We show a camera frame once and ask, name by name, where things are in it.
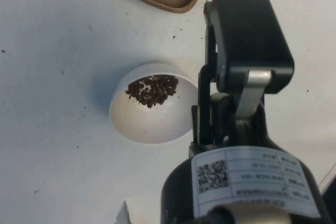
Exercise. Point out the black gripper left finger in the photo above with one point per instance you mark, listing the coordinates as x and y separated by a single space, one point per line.
204 119

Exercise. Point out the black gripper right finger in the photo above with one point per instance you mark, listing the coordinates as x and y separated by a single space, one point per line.
249 40

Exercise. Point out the white bowl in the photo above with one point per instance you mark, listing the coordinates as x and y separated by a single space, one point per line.
147 121

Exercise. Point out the coffee beans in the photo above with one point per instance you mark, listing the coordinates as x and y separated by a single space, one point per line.
152 91

